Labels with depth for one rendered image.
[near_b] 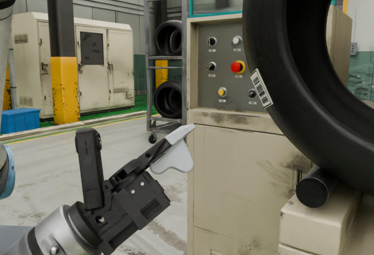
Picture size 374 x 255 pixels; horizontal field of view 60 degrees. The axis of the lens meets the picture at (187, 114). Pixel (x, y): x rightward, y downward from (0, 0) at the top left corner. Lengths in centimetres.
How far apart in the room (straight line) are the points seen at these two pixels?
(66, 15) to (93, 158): 569
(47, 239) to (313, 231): 37
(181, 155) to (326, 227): 24
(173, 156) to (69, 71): 562
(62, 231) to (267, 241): 98
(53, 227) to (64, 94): 555
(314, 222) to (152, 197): 24
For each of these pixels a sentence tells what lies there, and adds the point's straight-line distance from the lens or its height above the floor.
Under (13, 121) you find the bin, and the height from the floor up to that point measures 19.
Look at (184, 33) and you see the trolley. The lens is 399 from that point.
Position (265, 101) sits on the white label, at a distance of 53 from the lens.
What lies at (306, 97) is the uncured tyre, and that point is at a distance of 48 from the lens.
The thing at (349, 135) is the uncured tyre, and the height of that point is 100.
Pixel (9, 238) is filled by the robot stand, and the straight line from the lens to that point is 110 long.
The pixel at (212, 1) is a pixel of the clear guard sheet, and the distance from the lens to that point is 133.
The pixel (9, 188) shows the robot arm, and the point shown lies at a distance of 98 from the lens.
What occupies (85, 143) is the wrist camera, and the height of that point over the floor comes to 98.
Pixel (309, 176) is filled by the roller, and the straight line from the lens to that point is 52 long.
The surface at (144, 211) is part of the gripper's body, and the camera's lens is 46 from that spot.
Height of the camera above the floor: 109
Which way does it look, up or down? 9 degrees down
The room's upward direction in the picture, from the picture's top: straight up
